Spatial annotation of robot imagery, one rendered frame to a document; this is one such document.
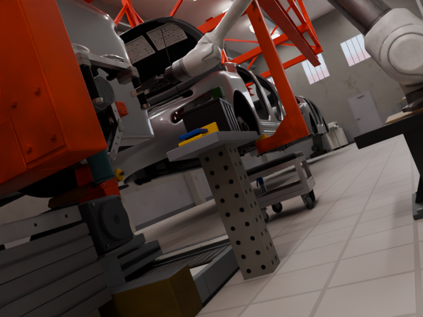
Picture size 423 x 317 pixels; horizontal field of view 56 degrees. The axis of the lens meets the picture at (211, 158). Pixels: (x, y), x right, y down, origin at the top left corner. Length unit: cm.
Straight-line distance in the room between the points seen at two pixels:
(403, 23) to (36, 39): 98
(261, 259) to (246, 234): 9
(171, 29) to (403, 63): 407
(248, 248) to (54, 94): 72
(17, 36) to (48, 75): 14
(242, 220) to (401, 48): 66
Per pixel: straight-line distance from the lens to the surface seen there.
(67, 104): 114
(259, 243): 125
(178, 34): 508
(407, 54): 119
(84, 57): 160
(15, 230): 99
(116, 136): 193
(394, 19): 125
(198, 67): 168
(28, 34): 119
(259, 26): 535
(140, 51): 525
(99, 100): 153
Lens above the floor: 30
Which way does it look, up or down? 4 degrees up
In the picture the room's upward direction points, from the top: 20 degrees counter-clockwise
